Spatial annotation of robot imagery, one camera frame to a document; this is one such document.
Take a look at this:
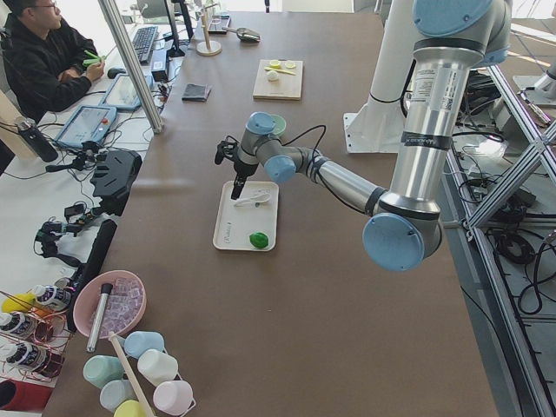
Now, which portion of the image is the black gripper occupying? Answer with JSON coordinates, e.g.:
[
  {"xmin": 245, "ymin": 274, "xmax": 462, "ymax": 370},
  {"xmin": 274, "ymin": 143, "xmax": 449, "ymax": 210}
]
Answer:
[{"xmin": 230, "ymin": 157, "xmax": 248, "ymax": 200}]

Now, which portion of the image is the white ceramic spoon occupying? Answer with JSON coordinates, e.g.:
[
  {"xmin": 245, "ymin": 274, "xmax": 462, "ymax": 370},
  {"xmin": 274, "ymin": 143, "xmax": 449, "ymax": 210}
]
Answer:
[{"xmin": 234, "ymin": 193, "xmax": 271, "ymax": 207}]

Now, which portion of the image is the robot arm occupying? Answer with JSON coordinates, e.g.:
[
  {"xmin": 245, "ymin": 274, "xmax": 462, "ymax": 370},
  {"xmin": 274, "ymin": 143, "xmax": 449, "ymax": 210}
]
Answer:
[{"xmin": 215, "ymin": 1, "xmax": 512, "ymax": 271}]

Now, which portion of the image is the pale green bowl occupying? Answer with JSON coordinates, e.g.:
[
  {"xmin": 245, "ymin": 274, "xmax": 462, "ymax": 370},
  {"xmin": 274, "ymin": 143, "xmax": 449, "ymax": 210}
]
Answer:
[{"xmin": 271, "ymin": 114, "xmax": 287, "ymax": 137}]

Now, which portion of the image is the pink bowl with cubes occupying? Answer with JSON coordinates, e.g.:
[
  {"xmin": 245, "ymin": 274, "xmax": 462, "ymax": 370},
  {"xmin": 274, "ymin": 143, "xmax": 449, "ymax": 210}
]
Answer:
[{"xmin": 72, "ymin": 270, "xmax": 147, "ymax": 339}]

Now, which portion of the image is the metal tube in bowl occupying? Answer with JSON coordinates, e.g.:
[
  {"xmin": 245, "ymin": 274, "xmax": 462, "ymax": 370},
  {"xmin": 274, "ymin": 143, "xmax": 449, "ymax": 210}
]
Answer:
[{"xmin": 86, "ymin": 283, "xmax": 114, "ymax": 354}]

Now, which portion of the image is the white rectangular tray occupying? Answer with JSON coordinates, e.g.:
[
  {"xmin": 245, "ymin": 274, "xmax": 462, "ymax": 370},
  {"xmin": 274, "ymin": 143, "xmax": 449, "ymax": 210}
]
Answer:
[{"xmin": 213, "ymin": 181, "xmax": 279, "ymax": 251}]

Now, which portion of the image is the green lime toy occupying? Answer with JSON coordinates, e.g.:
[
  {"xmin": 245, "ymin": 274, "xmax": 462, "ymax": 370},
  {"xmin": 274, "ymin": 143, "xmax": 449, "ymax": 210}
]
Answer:
[{"xmin": 248, "ymin": 232, "xmax": 269, "ymax": 249}]

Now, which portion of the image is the grey folded cloth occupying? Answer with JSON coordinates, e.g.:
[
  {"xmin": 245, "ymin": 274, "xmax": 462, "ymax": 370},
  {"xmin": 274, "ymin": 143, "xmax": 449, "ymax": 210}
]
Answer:
[{"xmin": 182, "ymin": 83, "xmax": 212, "ymax": 102}]

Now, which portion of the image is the bamboo cutting board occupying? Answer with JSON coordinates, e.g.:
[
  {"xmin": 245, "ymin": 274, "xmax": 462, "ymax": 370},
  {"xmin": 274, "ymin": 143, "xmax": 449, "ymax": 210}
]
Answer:
[{"xmin": 252, "ymin": 59, "xmax": 304, "ymax": 101}]

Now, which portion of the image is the black plastic housing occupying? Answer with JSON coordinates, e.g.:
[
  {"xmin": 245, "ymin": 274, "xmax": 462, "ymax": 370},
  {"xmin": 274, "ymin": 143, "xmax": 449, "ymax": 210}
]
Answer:
[{"xmin": 90, "ymin": 149, "xmax": 142, "ymax": 215}]

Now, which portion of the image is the yellow plastic knife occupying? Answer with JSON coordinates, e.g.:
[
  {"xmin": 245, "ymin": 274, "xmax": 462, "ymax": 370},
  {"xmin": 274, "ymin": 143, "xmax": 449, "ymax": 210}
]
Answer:
[{"xmin": 263, "ymin": 67, "xmax": 296, "ymax": 76}]

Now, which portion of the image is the wooden mug tree stand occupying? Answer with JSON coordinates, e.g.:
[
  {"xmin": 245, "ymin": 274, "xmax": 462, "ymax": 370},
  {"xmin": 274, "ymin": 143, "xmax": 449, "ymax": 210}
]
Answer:
[{"xmin": 195, "ymin": 1, "xmax": 222, "ymax": 56}]

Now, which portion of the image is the black monitor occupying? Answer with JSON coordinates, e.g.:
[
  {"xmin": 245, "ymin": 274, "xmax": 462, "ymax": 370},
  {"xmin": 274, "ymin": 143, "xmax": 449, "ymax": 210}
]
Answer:
[{"xmin": 164, "ymin": 0, "xmax": 194, "ymax": 58}]

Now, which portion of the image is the blue teach pendant far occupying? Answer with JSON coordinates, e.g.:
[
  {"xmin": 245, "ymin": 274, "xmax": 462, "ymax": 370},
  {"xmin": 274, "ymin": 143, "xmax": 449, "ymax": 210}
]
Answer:
[{"xmin": 100, "ymin": 73, "xmax": 141, "ymax": 111}]

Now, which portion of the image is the blue teach pendant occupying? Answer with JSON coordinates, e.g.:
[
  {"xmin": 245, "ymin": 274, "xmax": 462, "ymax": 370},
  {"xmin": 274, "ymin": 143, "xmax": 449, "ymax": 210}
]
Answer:
[
  {"xmin": 54, "ymin": 105, "xmax": 117, "ymax": 149},
  {"xmin": 100, "ymin": 73, "xmax": 141, "ymax": 111}
]

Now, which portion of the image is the silver metal scoop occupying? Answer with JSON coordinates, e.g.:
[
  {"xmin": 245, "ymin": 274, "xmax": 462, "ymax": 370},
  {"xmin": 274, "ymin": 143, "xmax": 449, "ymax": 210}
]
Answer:
[{"xmin": 224, "ymin": 27, "xmax": 261, "ymax": 43}]

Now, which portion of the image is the blue teach pendant near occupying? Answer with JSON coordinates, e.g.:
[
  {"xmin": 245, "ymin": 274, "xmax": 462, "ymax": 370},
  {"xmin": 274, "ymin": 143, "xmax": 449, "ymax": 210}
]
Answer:
[{"xmin": 54, "ymin": 105, "xmax": 117, "ymax": 149}]

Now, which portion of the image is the computer mouse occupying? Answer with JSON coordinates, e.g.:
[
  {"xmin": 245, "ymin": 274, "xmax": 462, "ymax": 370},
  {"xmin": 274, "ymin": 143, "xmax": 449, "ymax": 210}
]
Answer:
[{"xmin": 107, "ymin": 68, "xmax": 127, "ymax": 79}]

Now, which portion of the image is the black keyboard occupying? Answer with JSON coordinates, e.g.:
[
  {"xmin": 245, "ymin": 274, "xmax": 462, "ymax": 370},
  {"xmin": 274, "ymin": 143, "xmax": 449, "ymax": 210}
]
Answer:
[{"xmin": 131, "ymin": 26, "xmax": 158, "ymax": 64}]

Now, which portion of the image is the light blue cup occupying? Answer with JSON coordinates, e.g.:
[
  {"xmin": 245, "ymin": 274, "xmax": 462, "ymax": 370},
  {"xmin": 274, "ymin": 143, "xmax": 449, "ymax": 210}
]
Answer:
[{"xmin": 123, "ymin": 331, "xmax": 165, "ymax": 359}]

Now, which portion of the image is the wooden cup rack pole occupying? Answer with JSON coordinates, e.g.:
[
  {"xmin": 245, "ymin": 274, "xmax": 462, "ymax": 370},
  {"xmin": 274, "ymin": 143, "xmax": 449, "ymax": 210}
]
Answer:
[{"xmin": 109, "ymin": 332, "xmax": 156, "ymax": 417}]

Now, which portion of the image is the white cup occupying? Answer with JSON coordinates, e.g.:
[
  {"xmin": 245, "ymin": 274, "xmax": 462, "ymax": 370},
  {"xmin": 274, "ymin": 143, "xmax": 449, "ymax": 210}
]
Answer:
[{"xmin": 137, "ymin": 349, "xmax": 179, "ymax": 387}]

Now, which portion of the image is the pink cup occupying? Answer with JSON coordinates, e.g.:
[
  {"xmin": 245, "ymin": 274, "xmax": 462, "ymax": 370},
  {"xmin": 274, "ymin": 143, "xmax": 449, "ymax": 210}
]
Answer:
[{"xmin": 153, "ymin": 381, "xmax": 195, "ymax": 416}]

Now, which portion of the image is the black water bottle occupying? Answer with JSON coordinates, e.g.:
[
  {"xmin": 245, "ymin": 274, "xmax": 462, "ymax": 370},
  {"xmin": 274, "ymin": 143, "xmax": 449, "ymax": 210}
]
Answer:
[{"xmin": 15, "ymin": 116, "xmax": 58, "ymax": 162}]

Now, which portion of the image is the seated person black hoodie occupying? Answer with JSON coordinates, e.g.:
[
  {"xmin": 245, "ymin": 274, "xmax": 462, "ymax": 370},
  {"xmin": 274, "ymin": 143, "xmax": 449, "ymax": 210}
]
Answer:
[{"xmin": 3, "ymin": 1, "xmax": 104, "ymax": 122}]

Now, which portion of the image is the mint green cup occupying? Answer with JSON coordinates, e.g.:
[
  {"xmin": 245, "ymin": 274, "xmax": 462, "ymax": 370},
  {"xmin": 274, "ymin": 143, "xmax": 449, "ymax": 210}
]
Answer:
[{"xmin": 83, "ymin": 355, "xmax": 124, "ymax": 388}]

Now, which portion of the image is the grey blue cup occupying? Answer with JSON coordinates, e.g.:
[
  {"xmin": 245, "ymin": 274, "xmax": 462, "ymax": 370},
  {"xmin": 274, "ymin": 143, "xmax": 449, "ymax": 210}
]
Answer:
[{"xmin": 99, "ymin": 380, "xmax": 136, "ymax": 412}]

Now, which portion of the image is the yellow cup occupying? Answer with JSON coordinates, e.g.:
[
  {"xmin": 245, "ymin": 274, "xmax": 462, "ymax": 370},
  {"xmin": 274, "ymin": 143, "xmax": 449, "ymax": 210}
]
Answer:
[{"xmin": 113, "ymin": 400, "xmax": 146, "ymax": 417}]

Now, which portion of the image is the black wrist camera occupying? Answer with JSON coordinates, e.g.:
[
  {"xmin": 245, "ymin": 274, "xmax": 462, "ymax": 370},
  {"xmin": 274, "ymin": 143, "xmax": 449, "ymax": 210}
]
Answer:
[{"xmin": 215, "ymin": 139, "xmax": 237, "ymax": 165}]

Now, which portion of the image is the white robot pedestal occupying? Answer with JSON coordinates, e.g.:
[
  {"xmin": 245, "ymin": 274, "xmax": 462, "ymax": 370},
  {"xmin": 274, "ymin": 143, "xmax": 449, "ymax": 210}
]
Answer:
[{"xmin": 344, "ymin": 0, "xmax": 420, "ymax": 153}]

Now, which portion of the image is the aluminium frame post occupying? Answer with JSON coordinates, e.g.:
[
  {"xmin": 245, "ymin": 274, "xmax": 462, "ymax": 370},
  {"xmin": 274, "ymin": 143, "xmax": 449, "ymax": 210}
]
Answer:
[{"xmin": 97, "ymin": 0, "xmax": 163, "ymax": 135}]

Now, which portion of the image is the copper wire bottle rack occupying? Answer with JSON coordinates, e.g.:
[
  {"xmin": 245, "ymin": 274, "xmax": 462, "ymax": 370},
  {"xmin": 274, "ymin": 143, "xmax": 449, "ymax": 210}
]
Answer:
[{"xmin": 1, "ymin": 292, "xmax": 71, "ymax": 385}]

